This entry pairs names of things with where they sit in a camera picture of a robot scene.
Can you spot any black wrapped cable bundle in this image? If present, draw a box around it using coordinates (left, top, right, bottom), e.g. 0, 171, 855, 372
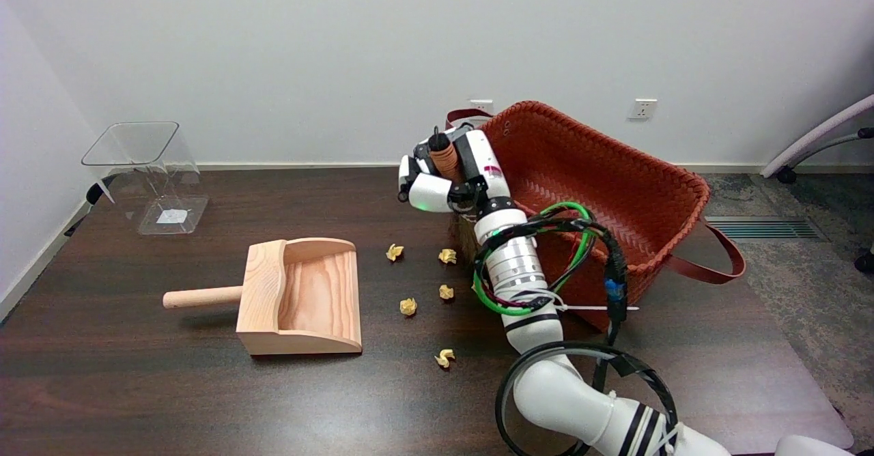
473, 210, 629, 392

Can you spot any wooden dustpan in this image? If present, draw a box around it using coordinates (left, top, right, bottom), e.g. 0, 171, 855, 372
163, 238, 363, 356

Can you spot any office chair base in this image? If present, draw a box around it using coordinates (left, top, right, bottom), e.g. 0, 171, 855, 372
760, 94, 874, 274

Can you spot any green cable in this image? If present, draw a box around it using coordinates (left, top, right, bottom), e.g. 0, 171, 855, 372
473, 201, 595, 317

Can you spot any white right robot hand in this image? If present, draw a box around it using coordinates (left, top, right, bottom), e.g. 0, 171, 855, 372
398, 124, 520, 221

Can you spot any red woven basket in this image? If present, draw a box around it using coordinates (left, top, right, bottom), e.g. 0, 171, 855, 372
444, 100, 747, 332

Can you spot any brown straw hand broom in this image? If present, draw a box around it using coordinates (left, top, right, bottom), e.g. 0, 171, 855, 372
428, 127, 479, 272

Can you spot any metal floor vent grille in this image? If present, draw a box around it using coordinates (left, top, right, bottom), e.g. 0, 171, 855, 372
705, 216, 827, 242

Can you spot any clear plastic container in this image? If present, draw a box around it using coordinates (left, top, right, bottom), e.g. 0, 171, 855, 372
81, 122, 210, 236

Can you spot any black hoop cable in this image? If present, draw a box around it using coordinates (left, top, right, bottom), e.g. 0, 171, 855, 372
495, 342, 679, 456

